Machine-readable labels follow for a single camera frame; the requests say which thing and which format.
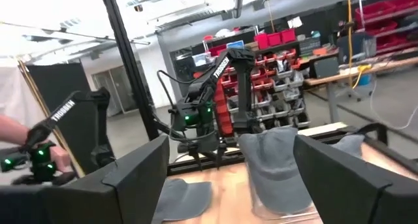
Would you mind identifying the light grey cap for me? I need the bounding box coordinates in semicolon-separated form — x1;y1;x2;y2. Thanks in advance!
329;134;366;159
238;127;314;215
152;178;213;222

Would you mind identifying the yellow extension cord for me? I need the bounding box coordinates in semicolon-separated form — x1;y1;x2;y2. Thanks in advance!
346;0;374;89

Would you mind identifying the black parts shelf rack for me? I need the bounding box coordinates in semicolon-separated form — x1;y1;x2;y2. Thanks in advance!
169;27;311;131

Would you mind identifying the wooden workbench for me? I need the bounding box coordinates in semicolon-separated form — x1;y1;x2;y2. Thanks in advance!
303;56;418;123

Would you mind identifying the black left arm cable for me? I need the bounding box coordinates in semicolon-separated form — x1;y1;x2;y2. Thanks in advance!
156;69;197;143

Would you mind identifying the white curtain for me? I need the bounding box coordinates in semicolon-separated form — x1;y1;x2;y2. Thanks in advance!
0;57;43;127

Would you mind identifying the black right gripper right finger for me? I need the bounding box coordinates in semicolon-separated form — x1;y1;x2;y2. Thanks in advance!
293;134;393;224

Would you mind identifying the red storage bin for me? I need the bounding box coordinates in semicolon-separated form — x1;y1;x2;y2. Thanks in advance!
267;31;283;48
281;28;297;44
254;33;269;50

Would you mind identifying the black partition panel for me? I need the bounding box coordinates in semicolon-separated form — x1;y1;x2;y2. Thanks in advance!
25;61;99;159

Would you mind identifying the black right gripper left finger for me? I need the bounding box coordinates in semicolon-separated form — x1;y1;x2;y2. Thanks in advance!
42;135;170;224

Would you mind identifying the black aluminium rig frame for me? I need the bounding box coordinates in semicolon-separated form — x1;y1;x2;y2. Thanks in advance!
99;0;418;178

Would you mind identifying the shelf of red bins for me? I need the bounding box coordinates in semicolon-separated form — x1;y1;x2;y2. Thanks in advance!
354;0;418;55

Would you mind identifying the person's forearm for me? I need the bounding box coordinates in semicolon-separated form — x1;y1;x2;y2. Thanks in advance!
0;114;31;146

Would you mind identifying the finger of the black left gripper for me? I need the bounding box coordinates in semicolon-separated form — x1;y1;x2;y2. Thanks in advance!
216;145;226;170
192;148;203;171

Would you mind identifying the person's hand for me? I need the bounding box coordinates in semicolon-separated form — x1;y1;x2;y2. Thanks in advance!
48;144;73;173

